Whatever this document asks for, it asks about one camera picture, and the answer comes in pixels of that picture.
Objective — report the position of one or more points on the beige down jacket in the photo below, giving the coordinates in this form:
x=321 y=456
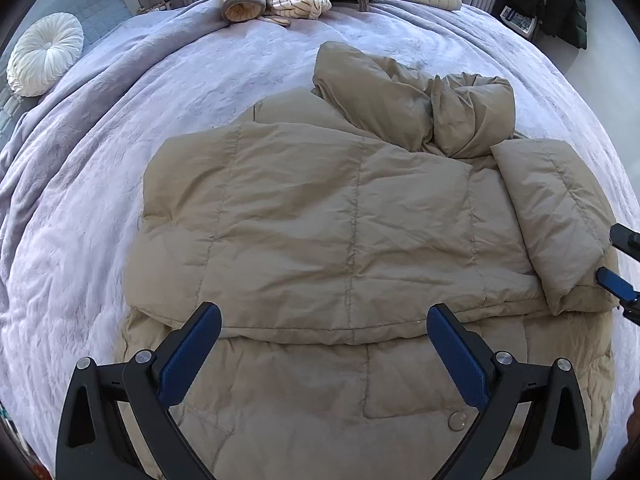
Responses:
x=325 y=220

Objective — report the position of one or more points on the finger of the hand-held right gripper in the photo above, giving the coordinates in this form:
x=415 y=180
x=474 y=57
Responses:
x=615 y=282
x=625 y=240

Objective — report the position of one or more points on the round white pleated pillow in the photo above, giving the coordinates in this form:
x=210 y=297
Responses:
x=45 y=52

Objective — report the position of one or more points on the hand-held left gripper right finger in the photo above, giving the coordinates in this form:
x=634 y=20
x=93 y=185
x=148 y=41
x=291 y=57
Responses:
x=460 y=360

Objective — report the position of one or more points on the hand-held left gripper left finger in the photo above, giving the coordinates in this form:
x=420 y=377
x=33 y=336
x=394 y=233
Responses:
x=187 y=355

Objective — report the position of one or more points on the lavender plush blanket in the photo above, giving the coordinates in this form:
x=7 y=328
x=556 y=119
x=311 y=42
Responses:
x=200 y=85

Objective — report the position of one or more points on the grey-blue quilted headboard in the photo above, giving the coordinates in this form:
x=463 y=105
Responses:
x=100 y=10

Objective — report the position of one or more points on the patterned box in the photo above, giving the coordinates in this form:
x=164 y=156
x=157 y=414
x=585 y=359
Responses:
x=520 y=19

